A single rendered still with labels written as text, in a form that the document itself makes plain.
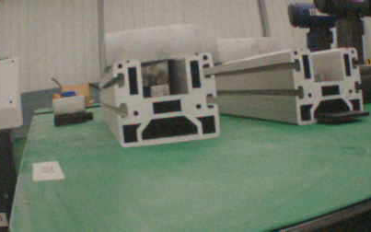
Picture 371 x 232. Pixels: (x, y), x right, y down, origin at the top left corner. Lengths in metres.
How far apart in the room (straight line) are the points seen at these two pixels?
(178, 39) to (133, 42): 0.05
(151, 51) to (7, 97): 0.86
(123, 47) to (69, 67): 11.70
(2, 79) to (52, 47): 10.85
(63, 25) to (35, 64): 1.18
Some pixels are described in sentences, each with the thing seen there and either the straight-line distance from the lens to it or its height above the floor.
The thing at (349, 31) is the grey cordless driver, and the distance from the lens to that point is 0.88.
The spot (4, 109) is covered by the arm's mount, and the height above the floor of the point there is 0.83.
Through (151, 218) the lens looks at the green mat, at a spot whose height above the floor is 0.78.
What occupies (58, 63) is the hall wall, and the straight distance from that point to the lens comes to 12.30.
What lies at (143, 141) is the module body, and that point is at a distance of 0.54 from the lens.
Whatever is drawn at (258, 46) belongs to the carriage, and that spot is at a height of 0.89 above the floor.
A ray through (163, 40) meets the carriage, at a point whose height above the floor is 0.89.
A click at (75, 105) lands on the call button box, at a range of 1.18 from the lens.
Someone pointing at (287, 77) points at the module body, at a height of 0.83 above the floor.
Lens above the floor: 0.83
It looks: 3 degrees down
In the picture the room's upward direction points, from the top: 6 degrees counter-clockwise
